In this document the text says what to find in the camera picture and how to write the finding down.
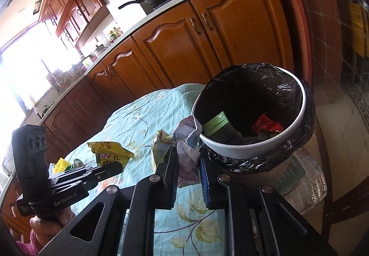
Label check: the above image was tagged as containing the white bin with black liner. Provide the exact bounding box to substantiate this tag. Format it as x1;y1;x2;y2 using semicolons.
192;63;316;173

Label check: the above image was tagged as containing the dark wooden chair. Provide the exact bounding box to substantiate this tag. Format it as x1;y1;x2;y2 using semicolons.
314;118;369;245

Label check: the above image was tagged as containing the white trash bin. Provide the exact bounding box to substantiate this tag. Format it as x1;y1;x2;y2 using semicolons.
191;65;307;160

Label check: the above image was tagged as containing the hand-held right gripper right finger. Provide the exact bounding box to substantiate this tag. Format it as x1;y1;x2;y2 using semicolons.
199;155;338;256

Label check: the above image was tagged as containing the wooden lower kitchen cabinet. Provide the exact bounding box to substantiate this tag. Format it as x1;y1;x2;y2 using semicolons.
40;0;295;164

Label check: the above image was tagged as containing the person's left hand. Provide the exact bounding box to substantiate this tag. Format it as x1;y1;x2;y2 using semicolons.
29;206;77;243

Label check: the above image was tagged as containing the person's left forearm pink sleeve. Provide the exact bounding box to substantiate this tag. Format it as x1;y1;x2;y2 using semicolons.
16;230;44;256

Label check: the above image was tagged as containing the yellow snack packet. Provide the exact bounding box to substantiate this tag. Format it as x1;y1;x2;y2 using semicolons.
87;141;135;167

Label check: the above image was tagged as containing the green white juice pouch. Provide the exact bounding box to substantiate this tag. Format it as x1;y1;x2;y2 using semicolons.
202;112;244;144

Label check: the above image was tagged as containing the red snack packet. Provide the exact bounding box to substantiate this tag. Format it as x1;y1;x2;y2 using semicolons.
252;114;284;140

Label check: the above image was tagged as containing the kitchen window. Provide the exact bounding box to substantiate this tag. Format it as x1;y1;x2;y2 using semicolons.
0;22;81;130

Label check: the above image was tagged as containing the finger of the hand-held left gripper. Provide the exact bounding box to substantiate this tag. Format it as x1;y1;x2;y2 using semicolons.
86;161;124;184

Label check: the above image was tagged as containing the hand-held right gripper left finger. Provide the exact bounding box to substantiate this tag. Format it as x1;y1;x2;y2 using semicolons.
39;146;180;256

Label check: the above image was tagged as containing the wooden framed glass door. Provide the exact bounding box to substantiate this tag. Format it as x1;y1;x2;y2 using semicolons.
271;0;369;107

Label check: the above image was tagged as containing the white lilac paper wrapper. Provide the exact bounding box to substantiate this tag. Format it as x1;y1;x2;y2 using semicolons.
151;115;203;189

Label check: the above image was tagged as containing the green snack packet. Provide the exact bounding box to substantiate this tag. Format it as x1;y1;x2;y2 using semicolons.
64;159;85;171

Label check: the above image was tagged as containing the light blue floral tablecloth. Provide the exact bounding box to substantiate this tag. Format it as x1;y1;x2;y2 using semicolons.
40;83;231;256

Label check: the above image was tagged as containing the dish rack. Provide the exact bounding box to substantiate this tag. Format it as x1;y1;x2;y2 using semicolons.
48;68;76;90

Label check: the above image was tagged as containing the yellow spiky ball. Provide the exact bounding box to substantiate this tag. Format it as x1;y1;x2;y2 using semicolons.
52;159;71;174

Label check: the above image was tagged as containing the silver foil bag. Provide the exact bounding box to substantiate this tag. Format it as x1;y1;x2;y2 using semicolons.
281;146;327;214

